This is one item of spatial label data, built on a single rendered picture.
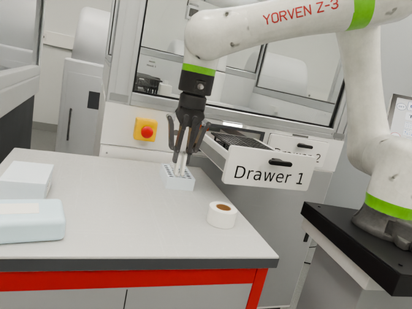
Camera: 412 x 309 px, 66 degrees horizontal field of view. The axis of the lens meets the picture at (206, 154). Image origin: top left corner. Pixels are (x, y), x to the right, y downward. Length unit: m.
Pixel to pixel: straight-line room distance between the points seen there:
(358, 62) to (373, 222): 0.43
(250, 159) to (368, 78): 0.39
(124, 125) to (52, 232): 0.59
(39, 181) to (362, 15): 0.77
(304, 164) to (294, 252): 0.72
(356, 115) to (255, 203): 0.59
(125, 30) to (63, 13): 3.32
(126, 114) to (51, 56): 3.34
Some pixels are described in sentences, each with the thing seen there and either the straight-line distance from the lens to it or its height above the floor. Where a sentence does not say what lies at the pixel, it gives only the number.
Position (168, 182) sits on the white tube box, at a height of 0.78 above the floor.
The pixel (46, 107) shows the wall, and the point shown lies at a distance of 4.49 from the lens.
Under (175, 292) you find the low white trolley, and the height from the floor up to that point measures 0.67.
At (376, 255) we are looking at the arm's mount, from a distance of 0.79.
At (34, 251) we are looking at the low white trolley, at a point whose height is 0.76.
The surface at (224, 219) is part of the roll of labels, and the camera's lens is 0.76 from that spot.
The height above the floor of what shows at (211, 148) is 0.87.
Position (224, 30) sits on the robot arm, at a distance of 0.72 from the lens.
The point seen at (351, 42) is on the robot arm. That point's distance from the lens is 1.00.
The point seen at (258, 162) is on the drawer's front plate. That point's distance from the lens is 0.92.
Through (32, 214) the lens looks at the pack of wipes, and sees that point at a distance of 0.64.
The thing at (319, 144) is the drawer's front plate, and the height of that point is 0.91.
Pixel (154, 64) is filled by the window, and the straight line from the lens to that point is 1.14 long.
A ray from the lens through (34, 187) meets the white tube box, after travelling 0.75.
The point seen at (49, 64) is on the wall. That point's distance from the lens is 4.43.
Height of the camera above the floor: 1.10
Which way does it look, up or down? 14 degrees down
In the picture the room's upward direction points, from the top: 12 degrees clockwise
